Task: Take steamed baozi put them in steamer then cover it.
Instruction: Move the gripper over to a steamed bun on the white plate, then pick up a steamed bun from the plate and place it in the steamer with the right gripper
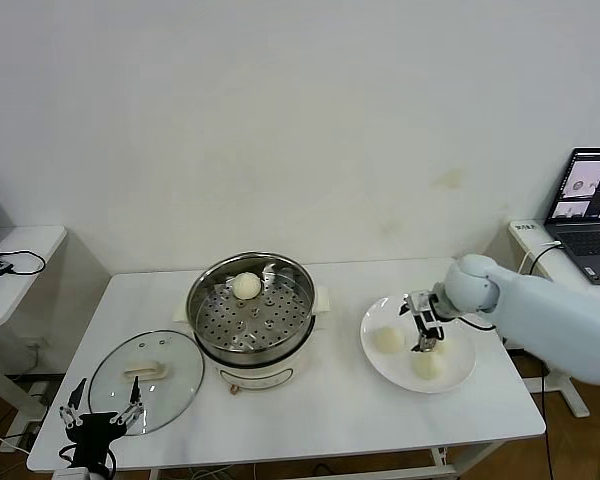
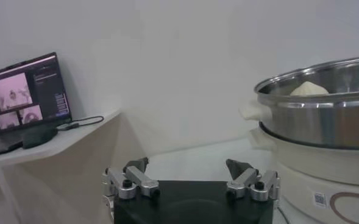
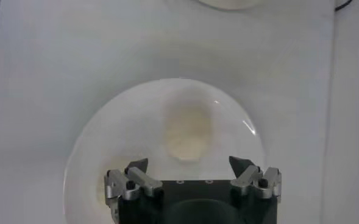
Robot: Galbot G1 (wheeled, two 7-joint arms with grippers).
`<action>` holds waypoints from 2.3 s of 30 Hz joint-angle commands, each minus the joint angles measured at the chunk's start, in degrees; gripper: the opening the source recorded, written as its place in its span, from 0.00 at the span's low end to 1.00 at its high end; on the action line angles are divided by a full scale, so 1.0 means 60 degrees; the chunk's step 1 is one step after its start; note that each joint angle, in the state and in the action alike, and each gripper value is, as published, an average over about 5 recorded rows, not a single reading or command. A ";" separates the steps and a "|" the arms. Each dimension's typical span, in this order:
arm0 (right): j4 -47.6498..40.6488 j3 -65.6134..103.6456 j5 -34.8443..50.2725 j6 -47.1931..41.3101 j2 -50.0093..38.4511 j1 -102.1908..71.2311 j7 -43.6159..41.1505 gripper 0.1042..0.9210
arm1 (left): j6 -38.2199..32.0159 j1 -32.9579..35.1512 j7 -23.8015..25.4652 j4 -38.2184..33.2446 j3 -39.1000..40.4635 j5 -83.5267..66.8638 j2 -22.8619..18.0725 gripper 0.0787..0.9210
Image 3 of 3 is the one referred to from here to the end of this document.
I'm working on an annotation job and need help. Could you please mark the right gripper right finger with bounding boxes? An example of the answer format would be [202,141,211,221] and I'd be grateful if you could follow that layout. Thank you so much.
[229,155,283,204]

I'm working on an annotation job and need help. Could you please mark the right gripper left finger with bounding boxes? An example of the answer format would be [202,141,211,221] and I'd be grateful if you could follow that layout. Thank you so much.
[104,157,164,211]

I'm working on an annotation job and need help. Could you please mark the white steamed baozi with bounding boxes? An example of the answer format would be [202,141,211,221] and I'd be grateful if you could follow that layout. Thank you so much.
[161,91,214,162]

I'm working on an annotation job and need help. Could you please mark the white round plate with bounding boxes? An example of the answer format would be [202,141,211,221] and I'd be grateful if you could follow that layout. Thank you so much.
[62,77,266,224]

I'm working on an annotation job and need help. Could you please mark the cream electric cooker pot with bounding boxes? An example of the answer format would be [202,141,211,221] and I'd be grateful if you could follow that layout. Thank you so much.
[194,0,264,12]

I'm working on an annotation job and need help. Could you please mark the thin black power cord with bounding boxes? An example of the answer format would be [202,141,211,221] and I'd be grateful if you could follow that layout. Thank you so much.
[334,0,354,12]

